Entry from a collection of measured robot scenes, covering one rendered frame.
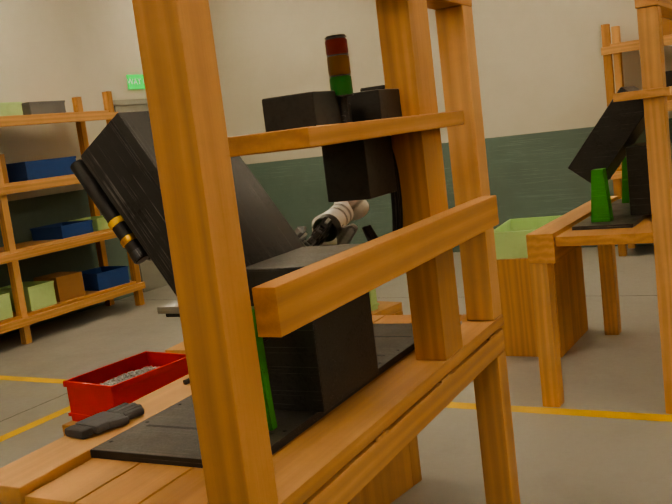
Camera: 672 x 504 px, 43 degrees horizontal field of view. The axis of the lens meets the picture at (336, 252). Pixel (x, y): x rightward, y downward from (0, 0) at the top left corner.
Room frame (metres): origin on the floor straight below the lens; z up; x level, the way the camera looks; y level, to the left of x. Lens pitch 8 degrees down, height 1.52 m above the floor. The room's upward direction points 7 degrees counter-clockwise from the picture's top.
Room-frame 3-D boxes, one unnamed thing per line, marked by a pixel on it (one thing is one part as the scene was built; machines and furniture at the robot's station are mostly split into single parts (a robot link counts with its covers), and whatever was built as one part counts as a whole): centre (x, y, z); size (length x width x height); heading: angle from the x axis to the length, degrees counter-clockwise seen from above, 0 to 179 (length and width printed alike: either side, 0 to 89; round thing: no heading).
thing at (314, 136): (2.08, -0.08, 1.52); 0.90 x 0.25 x 0.04; 152
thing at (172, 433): (2.20, 0.15, 0.89); 1.10 x 0.42 x 0.02; 152
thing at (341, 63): (1.96, -0.06, 1.67); 0.05 x 0.05 x 0.05
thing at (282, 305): (2.03, -0.18, 1.23); 1.30 x 0.05 x 0.09; 152
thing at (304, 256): (2.04, 0.08, 1.07); 0.30 x 0.18 x 0.34; 152
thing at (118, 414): (1.98, 0.59, 0.91); 0.20 x 0.11 x 0.03; 143
